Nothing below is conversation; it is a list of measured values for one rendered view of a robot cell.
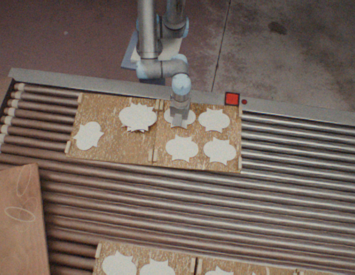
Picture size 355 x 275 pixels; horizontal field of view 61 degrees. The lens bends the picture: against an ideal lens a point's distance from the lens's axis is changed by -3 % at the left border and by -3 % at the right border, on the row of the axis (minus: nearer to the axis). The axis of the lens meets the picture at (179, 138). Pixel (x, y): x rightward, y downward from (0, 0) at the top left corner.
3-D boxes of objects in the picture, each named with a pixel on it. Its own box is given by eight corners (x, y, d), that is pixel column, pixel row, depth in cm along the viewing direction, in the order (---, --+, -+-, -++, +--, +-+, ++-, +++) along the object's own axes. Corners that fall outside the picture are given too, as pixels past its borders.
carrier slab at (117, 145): (82, 94, 159) (81, 93, 158) (160, 101, 158) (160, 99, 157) (66, 157, 145) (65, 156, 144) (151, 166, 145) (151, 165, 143)
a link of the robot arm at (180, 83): (190, 70, 125) (192, 88, 122) (188, 85, 135) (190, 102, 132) (171, 71, 125) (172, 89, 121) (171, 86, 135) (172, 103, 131)
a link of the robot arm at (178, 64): (161, 52, 130) (162, 74, 126) (187, 51, 131) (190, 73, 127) (162, 64, 138) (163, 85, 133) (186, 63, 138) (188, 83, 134)
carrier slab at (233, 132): (160, 101, 158) (160, 99, 157) (240, 107, 158) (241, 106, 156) (152, 166, 145) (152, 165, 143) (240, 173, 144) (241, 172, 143)
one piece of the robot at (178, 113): (165, 111, 132) (166, 128, 147) (186, 116, 132) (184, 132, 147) (172, 88, 137) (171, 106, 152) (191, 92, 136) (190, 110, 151)
